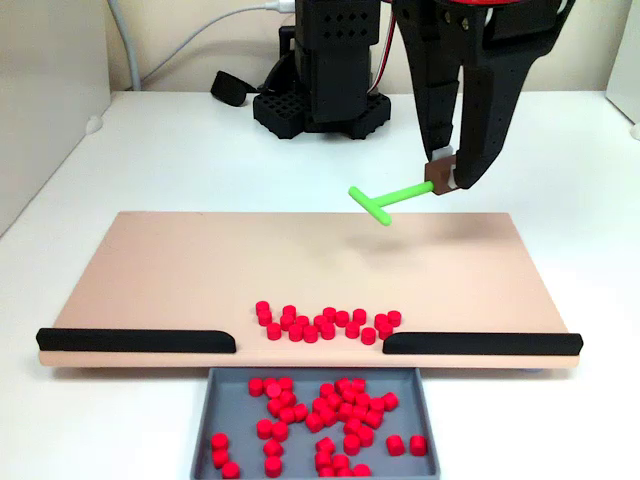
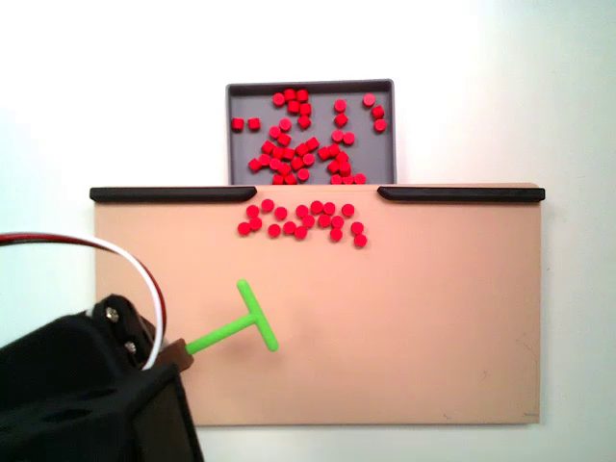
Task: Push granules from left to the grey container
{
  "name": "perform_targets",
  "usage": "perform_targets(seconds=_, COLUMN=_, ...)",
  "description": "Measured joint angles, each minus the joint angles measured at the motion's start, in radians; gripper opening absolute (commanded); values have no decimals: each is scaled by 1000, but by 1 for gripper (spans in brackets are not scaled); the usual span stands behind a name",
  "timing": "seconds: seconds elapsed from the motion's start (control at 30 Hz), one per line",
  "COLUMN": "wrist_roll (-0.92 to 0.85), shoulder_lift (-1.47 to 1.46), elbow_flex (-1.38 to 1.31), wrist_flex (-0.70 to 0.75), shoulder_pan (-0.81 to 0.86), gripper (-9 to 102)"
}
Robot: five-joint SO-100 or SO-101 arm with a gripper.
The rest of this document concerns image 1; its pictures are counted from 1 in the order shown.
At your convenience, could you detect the green T-shaped pusher tool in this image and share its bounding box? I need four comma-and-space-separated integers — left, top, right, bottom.
348, 157, 459, 228

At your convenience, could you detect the grey tray container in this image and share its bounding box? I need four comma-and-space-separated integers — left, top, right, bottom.
189, 367, 442, 480

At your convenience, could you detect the beige board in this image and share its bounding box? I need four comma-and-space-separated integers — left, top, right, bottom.
37, 211, 584, 371

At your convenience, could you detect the black board edge rail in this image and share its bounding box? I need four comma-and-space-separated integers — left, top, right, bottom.
35, 327, 237, 355
382, 330, 585, 357

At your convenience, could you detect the red white black servo cable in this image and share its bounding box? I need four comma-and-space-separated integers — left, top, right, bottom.
368, 0, 401, 96

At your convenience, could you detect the white USB cable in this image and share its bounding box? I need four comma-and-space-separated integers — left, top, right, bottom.
139, 0, 297, 91

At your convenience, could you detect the light grey cable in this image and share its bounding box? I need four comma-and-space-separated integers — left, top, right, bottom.
106, 0, 144, 92

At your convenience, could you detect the black clamp handle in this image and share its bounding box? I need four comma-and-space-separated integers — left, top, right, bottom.
209, 69, 251, 108

